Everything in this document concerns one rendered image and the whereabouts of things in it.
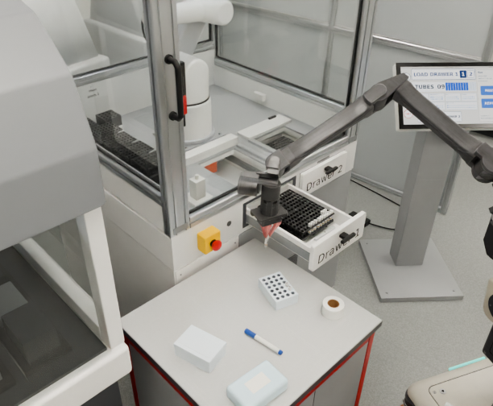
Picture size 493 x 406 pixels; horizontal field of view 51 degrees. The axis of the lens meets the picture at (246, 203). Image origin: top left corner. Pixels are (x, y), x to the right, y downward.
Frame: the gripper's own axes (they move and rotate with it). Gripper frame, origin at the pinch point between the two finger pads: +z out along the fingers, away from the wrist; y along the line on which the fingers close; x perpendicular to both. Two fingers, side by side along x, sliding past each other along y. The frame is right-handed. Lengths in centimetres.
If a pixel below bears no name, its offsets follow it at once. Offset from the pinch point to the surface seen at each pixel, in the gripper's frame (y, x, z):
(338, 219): -36.9, -8.4, 11.4
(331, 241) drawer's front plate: -23.1, 4.8, 7.3
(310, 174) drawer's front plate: -41, -33, 6
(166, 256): 26.8, -20.5, 15.1
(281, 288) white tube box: -2.6, 7.5, 18.4
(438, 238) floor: -163, -52, 95
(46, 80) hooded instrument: 59, 11, -64
